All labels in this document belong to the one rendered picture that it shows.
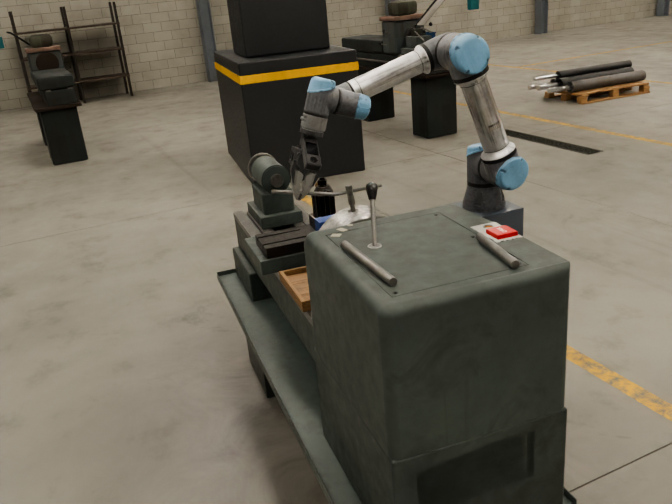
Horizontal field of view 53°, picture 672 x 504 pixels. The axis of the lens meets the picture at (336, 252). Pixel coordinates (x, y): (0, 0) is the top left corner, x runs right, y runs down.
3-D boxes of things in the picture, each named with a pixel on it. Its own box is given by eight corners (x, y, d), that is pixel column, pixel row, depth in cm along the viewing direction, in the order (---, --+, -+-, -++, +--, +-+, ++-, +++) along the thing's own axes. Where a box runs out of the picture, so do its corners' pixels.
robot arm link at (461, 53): (512, 171, 238) (460, 24, 214) (537, 181, 225) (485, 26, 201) (483, 188, 237) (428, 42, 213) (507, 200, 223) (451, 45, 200)
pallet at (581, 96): (608, 86, 1061) (609, 77, 1056) (651, 92, 986) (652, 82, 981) (542, 97, 1022) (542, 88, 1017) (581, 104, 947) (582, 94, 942)
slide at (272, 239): (369, 237, 276) (369, 227, 274) (267, 259, 263) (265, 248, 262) (354, 225, 292) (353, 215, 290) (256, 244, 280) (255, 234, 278)
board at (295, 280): (399, 289, 242) (398, 279, 240) (302, 312, 232) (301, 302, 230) (367, 261, 268) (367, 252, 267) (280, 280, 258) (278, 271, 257)
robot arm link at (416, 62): (445, 25, 224) (314, 85, 217) (462, 26, 215) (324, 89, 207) (455, 58, 229) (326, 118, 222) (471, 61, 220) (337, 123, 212)
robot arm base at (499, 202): (490, 196, 255) (490, 171, 252) (513, 207, 242) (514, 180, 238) (454, 204, 251) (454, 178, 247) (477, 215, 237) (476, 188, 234)
